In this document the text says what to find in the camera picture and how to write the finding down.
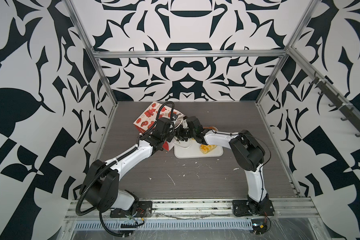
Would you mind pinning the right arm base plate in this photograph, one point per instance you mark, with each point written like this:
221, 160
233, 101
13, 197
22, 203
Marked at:
250, 207

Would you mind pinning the red white paper bag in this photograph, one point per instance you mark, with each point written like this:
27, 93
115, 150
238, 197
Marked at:
148, 117

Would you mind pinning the white plastic tray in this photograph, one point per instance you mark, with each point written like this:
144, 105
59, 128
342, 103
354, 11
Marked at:
191, 149

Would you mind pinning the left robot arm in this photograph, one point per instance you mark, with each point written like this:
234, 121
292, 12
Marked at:
100, 189

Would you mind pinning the small circuit board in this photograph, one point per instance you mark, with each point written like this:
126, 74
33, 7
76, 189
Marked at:
260, 227

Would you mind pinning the aluminium cage frame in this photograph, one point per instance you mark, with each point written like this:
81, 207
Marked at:
222, 52

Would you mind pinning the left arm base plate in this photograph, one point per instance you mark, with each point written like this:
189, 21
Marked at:
140, 209

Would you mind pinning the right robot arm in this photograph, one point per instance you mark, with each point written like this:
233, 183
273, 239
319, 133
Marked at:
247, 151

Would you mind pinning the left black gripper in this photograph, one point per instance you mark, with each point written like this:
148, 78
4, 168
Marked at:
172, 135

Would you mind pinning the white slotted cable duct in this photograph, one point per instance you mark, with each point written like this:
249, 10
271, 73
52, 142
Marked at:
199, 224

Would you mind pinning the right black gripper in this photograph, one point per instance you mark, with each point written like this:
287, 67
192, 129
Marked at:
179, 134

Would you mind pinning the orange fake croissant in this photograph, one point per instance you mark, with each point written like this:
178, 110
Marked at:
211, 128

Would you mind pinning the pale fake bread piece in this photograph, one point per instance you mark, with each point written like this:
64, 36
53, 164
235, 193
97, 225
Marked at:
205, 149

